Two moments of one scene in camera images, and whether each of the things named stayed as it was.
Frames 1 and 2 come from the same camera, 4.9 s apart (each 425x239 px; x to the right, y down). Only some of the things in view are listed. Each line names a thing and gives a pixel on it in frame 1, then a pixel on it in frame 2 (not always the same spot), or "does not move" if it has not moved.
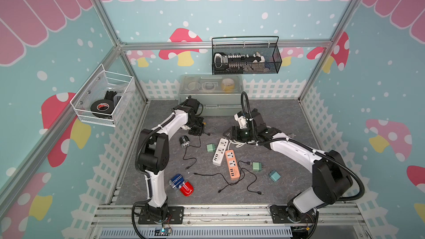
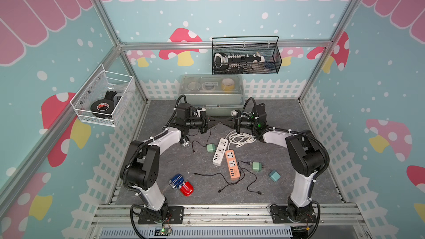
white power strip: (221, 150) does not move
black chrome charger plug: (185, 141) does not move
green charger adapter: (211, 147) does not move
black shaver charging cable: (184, 154) -> (202, 145)
